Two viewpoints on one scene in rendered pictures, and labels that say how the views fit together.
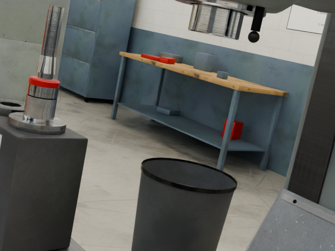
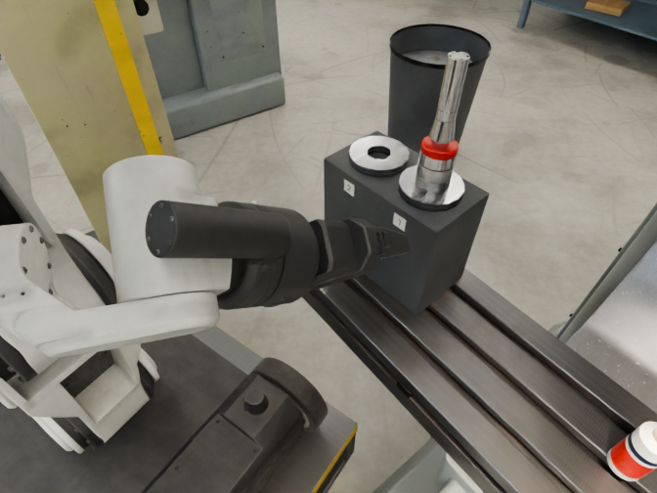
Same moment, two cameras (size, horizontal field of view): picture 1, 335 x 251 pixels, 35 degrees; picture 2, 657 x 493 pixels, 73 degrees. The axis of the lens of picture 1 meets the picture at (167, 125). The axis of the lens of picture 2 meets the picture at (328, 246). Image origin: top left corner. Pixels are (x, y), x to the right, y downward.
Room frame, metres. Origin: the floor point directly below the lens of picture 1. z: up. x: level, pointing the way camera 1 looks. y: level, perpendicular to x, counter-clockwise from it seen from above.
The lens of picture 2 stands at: (0.32, 0.33, 1.49)
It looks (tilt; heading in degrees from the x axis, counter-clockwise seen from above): 46 degrees down; 1
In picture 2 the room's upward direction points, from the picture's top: straight up
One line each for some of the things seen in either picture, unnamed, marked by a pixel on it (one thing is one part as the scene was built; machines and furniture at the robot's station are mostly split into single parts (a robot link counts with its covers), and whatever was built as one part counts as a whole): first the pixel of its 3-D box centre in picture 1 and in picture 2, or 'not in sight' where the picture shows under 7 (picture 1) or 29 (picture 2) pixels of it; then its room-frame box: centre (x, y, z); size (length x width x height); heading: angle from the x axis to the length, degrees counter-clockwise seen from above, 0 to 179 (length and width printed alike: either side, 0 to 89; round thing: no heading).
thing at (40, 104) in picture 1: (41, 102); (435, 166); (0.81, 0.20, 1.13); 0.05 x 0.05 x 0.06
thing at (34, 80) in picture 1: (44, 81); (439, 146); (0.81, 0.20, 1.16); 0.05 x 0.05 x 0.01
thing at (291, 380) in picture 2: not in sight; (287, 394); (0.78, 0.44, 0.50); 0.20 x 0.05 x 0.20; 56
